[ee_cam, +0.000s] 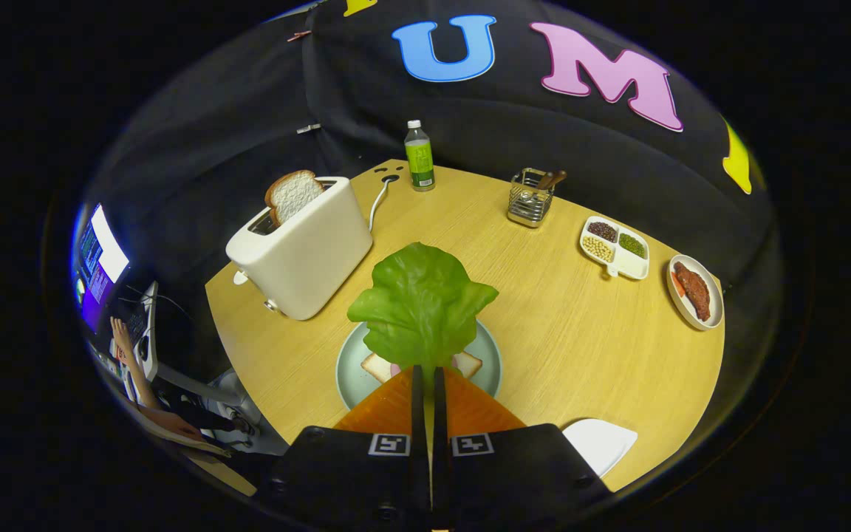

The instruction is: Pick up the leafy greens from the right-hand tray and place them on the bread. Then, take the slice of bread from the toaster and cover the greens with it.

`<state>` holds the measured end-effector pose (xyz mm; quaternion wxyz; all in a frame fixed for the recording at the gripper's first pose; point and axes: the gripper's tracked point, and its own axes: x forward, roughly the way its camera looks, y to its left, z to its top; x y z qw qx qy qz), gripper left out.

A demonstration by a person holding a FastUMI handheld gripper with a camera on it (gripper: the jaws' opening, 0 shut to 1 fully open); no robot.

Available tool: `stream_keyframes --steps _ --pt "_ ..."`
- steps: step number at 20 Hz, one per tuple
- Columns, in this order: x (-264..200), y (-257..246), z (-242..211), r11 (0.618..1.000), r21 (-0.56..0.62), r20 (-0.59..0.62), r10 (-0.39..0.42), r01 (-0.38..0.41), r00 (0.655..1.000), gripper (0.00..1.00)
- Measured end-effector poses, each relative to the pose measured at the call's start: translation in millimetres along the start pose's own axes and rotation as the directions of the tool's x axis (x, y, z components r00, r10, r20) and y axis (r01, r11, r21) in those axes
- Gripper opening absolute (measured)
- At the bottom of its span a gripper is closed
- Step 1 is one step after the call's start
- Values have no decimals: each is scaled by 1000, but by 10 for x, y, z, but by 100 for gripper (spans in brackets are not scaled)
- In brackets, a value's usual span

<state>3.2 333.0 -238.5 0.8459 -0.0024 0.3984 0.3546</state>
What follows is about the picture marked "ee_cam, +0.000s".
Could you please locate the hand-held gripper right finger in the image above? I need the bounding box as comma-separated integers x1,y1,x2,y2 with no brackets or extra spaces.
433,367,615,529

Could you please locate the computer monitor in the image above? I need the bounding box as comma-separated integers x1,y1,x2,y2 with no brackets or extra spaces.
71,203,131,333

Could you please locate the green label drink bottle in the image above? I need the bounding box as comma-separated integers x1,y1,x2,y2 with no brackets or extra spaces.
404,120,437,193

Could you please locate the black backdrop cloth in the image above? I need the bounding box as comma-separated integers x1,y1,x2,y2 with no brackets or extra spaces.
86,0,781,385

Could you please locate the brown meat slice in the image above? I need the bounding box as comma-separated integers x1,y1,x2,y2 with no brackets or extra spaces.
673,261,713,322

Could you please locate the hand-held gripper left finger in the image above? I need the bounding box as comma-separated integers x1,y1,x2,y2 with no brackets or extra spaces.
267,366,432,532

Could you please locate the white square plate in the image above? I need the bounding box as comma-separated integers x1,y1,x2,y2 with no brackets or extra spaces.
562,418,639,478

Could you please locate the cream oval meat plate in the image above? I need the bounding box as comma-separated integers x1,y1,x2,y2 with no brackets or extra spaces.
666,254,725,331

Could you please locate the white divided bean dish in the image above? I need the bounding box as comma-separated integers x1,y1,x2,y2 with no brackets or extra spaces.
579,216,651,281

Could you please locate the cream white toaster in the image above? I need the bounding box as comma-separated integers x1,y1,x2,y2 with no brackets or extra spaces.
225,176,374,321

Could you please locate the pale green round plate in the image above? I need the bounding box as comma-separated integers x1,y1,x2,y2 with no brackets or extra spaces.
335,318,504,411

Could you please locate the green lettuce leaf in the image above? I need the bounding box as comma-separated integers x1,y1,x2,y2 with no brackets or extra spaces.
347,242,500,370

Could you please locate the white toaster cable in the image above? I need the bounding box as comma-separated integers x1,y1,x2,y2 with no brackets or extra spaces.
368,174,400,233

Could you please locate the metal wire utensil holder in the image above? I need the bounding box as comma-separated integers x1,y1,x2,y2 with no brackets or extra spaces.
507,168,556,228

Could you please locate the grey chair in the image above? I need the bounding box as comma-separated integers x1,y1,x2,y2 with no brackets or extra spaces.
174,369,290,455

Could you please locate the toasted white bread slice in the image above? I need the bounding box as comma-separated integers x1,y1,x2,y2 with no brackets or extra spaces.
264,169,327,227

